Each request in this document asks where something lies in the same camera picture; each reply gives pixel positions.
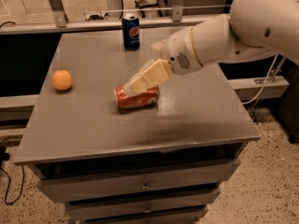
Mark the metal railing frame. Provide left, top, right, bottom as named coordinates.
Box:
left=0, top=0, right=230, bottom=35

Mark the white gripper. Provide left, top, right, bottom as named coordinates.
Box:
left=123, top=27, right=203, bottom=97

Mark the white cable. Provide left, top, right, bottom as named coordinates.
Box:
left=241, top=53, right=286, bottom=106

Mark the black floor cable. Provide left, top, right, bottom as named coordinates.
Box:
left=0, top=135, right=26, bottom=206

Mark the blue pepsi can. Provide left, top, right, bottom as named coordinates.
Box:
left=121, top=14, right=140, bottom=50

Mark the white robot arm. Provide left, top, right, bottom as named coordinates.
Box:
left=123, top=0, right=299, bottom=97

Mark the grey drawer cabinet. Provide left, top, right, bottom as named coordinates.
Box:
left=15, top=28, right=260, bottom=224

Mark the orange-red coke can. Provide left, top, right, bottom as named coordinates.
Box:
left=114, top=86, right=159, bottom=109

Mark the orange fruit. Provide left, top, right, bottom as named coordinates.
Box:
left=52, top=70, right=73, bottom=91

